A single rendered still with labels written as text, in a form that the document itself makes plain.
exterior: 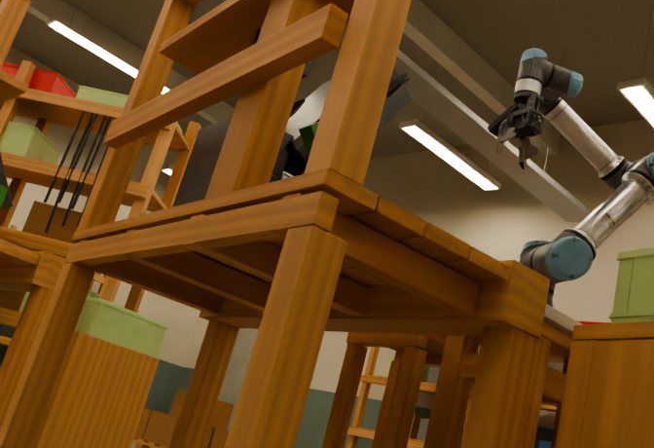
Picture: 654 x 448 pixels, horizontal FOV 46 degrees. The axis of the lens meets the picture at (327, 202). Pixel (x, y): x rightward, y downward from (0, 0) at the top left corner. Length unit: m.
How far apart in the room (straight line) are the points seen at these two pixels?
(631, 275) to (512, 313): 0.27
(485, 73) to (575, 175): 1.64
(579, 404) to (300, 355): 0.67
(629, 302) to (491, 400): 0.37
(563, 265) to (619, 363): 0.52
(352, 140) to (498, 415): 0.70
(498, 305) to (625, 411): 0.35
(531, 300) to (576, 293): 6.43
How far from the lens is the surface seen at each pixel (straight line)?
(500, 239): 9.04
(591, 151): 2.53
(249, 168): 1.84
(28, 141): 5.22
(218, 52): 2.57
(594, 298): 8.19
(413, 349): 2.31
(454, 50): 7.76
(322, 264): 1.46
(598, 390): 1.77
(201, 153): 2.39
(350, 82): 1.58
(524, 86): 2.32
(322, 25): 1.70
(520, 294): 1.84
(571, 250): 2.21
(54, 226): 4.96
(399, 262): 1.69
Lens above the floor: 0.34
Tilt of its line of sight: 19 degrees up
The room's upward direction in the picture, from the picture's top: 15 degrees clockwise
